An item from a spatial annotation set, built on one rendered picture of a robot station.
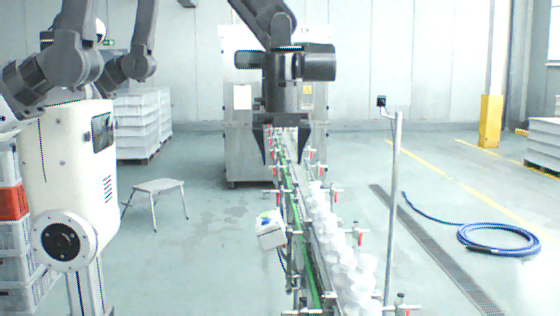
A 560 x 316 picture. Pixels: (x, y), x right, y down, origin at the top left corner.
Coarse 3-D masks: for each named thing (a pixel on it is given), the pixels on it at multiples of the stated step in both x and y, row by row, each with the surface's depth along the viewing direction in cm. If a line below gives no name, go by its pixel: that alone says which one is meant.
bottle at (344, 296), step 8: (360, 256) 85; (368, 256) 87; (360, 264) 85; (368, 264) 84; (376, 264) 85; (352, 272) 86; (360, 272) 84; (368, 272) 84; (352, 280) 84; (360, 280) 84; (368, 280) 84; (344, 288) 86; (344, 296) 85; (344, 304) 85; (336, 312) 87
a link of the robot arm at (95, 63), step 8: (88, 48) 76; (40, 56) 73; (88, 56) 73; (96, 56) 77; (40, 64) 73; (96, 64) 77; (96, 72) 78; (88, 80) 77; (72, 88) 74; (80, 88) 78
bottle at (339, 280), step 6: (342, 258) 93; (348, 258) 93; (342, 264) 91; (348, 264) 94; (354, 264) 91; (342, 270) 91; (348, 270) 90; (336, 276) 93; (342, 276) 91; (336, 282) 91; (342, 282) 91; (336, 288) 91; (336, 294) 91
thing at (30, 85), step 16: (0, 64) 73; (16, 64) 72; (32, 64) 72; (0, 80) 71; (16, 80) 71; (32, 80) 72; (16, 96) 72; (32, 96) 74; (48, 96) 78; (16, 112) 72; (32, 112) 76
